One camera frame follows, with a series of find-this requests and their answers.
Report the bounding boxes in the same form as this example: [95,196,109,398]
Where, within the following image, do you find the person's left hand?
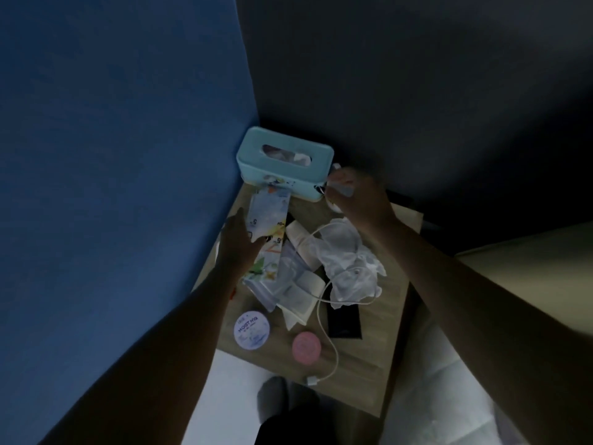
[217,207,269,276]

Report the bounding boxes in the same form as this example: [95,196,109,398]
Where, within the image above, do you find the person's right hand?
[324,167,395,230]

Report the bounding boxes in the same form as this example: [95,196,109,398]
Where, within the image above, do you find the light blue printed wrapper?
[248,187,292,244]

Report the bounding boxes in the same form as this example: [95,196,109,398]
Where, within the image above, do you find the white tissue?
[308,217,388,305]

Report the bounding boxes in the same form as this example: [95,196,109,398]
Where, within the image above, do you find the round blue cream jar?
[233,310,272,351]

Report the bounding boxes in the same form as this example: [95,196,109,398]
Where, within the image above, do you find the round pink jar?
[292,332,324,365]

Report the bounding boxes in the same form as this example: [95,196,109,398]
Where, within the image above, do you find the black phone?
[319,273,362,340]

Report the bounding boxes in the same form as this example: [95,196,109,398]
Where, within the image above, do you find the white charging cable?
[303,221,385,388]

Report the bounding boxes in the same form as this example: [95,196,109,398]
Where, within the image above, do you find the person's left forearm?
[41,263,242,445]

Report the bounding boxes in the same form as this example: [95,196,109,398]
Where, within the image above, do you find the person's right forearm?
[375,217,593,445]

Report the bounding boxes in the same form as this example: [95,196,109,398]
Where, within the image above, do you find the person's grey socks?
[257,376,321,428]

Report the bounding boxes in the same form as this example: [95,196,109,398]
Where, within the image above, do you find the wooden nightstand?
[194,180,425,418]

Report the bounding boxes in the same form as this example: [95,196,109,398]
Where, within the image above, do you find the person's black trousers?
[253,402,353,445]

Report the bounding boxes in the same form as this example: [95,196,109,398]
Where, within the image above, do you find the open white booklet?
[277,267,326,331]

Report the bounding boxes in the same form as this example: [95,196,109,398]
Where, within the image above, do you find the light blue tissue box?
[236,126,335,203]

